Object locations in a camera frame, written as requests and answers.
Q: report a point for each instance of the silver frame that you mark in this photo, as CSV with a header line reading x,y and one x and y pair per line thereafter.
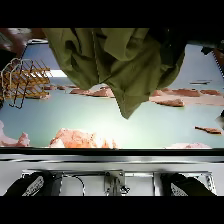
x,y
100,165

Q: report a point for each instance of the heap of wooden clothes hangers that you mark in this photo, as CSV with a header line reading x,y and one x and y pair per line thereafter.
x,y
26,80

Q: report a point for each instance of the olive green shirt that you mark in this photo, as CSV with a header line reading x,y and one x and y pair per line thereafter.
x,y
126,63

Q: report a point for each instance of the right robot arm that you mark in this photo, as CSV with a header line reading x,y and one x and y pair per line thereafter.
x,y
190,186

